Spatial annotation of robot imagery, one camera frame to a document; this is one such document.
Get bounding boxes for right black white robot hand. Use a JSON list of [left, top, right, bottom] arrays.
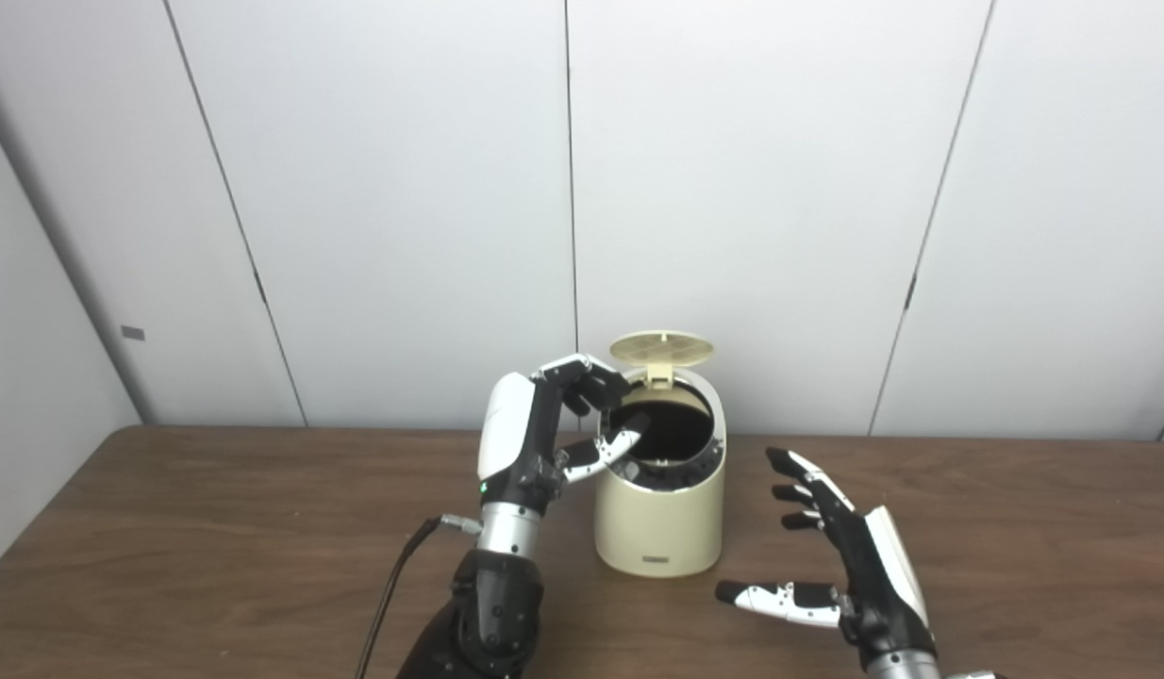
[[715, 447, 934, 661]]

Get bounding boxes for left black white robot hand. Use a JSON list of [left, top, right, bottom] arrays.
[[476, 354, 652, 515]]

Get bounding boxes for cream round bin lid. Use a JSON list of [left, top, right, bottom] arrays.
[[609, 330, 716, 388]]

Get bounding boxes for cream-colored bin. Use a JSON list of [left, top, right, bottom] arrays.
[[594, 330, 727, 578]]

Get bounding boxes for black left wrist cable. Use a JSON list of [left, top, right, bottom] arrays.
[[356, 514, 485, 679]]

